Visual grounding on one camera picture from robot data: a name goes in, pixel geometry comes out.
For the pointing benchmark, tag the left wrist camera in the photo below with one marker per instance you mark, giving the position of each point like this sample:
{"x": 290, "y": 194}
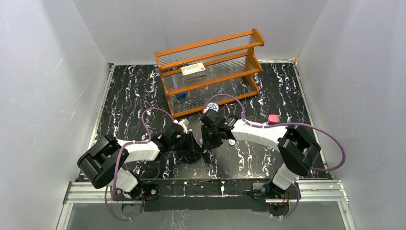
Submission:
{"x": 183, "y": 123}

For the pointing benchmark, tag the round patterned tape roll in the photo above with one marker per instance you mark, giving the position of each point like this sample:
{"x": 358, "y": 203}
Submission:
{"x": 213, "y": 106}

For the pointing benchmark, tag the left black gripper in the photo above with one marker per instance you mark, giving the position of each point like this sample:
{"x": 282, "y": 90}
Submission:
{"x": 187, "y": 141}

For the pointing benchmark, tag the black base bar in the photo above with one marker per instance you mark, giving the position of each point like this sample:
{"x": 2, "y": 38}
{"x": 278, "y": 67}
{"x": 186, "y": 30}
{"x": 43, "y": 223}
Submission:
{"x": 218, "y": 194}

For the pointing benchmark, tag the orange wooden shelf rack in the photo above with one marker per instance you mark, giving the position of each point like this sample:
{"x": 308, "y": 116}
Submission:
{"x": 230, "y": 65}

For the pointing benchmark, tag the aluminium rail frame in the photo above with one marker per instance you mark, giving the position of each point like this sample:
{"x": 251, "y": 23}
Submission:
{"x": 311, "y": 191}

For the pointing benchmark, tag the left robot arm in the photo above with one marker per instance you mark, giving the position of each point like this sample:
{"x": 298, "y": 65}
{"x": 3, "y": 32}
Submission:
{"x": 102, "y": 164}

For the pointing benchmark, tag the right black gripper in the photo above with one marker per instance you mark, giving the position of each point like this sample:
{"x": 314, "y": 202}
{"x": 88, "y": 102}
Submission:
{"x": 206, "y": 143}

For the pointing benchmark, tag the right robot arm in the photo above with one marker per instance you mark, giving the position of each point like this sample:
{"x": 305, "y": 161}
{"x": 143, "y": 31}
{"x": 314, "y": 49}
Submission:
{"x": 298, "y": 149}

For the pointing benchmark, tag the small blue object on shelf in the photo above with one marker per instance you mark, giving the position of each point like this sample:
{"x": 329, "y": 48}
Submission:
{"x": 181, "y": 95}

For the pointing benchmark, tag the white red staple box on shelf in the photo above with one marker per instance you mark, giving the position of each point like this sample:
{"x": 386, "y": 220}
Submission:
{"x": 193, "y": 70}

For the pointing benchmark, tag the pink tape measure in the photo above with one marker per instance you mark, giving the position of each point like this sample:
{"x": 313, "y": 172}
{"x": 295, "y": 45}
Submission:
{"x": 273, "y": 119}

